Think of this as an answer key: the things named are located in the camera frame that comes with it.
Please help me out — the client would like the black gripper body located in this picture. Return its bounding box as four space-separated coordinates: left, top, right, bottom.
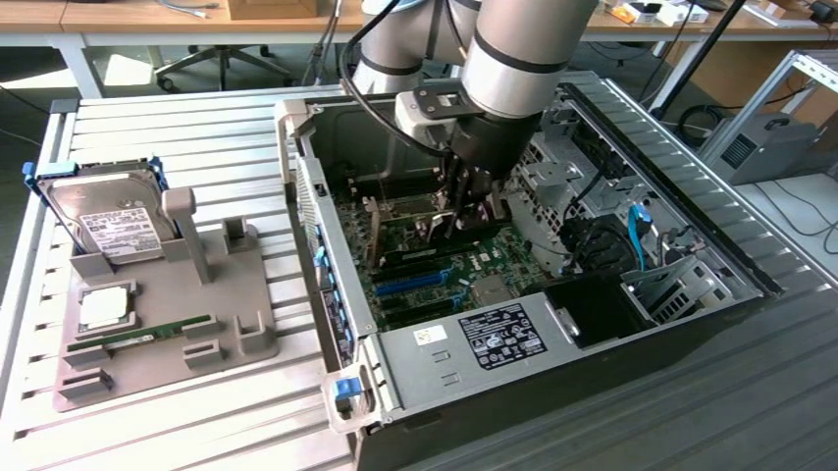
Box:
449 112 544 178

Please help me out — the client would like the graphics card with metal bracket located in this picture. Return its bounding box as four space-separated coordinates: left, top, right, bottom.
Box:
360 195 509 269

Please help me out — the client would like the thin metal locking lever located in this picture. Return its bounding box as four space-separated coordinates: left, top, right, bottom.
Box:
373 165 396 210

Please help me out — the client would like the metal drive cage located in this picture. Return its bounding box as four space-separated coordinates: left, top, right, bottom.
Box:
506 117 660 256

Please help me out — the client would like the green motherboard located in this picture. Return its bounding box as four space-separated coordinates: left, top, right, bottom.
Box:
329 183 568 331

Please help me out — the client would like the black RAM stick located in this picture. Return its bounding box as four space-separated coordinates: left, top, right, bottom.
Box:
381 239 477 266

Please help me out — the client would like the grey chipset heatsink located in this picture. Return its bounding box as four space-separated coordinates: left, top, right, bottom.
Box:
470 275 516 304

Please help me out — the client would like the black expansion slot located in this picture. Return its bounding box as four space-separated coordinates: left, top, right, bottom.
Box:
370 263 453 285
384 306 462 330
378 292 460 316

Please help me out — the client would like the blue expansion slot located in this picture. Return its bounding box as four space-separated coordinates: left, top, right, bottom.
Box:
373 268 457 296

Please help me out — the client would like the orange and white box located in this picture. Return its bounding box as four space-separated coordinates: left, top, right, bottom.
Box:
607 1 657 26

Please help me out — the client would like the black tripod pole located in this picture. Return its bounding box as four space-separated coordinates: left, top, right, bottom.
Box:
645 0 748 120

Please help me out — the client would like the grey power supply unit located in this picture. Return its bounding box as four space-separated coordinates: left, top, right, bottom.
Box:
369 291 579 414

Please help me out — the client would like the brown cabinet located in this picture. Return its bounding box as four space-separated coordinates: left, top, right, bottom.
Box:
660 41 797 113

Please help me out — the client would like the grey computer tower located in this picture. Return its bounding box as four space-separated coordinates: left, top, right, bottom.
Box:
717 111 824 186

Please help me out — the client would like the black office chair base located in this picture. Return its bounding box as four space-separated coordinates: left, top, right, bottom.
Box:
153 43 294 93

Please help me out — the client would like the blue case latch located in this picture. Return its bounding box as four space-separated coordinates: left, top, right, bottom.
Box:
328 376 362 402

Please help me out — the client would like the brown cardboard box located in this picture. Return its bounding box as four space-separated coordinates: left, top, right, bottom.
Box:
226 0 329 22

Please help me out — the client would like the open black PC case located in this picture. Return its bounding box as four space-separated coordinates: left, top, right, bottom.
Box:
272 80 785 471

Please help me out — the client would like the wooden desk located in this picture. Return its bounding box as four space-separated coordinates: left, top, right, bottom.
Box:
0 0 70 50
47 0 368 99
579 0 838 60

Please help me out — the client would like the grey parts rack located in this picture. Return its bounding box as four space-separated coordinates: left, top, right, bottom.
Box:
50 186 284 414

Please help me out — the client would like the cardboard tray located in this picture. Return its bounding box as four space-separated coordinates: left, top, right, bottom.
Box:
756 2 819 28

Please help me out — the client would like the black adapter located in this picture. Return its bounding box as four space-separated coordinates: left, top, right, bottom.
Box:
804 0 838 24

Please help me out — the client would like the green RAM stick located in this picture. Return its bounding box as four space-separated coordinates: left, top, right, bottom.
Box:
63 314 212 353

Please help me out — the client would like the silver CPU chip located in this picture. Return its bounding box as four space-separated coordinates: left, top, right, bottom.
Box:
75 287 133 334

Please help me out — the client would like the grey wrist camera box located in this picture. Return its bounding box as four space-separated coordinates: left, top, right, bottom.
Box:
393 85 486 148

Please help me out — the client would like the black wire bundle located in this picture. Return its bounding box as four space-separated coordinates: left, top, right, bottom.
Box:
556 215 641 279

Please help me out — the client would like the blue flat wire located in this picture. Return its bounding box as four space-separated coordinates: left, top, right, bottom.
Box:
625 201 657 274

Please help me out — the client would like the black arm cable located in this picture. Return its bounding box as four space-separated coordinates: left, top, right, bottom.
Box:
336 0 453 159

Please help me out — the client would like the grey disk bay bracket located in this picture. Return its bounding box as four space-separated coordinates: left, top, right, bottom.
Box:
617 254 729 329

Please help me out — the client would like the aluminium frame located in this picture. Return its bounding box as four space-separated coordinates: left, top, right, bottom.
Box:
693 47 838 166

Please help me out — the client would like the light grey cable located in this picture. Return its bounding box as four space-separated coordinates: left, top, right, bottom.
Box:
161 0 222 20

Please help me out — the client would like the hard disk in blue bracket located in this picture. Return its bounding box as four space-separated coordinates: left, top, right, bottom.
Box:
21 154 174 267

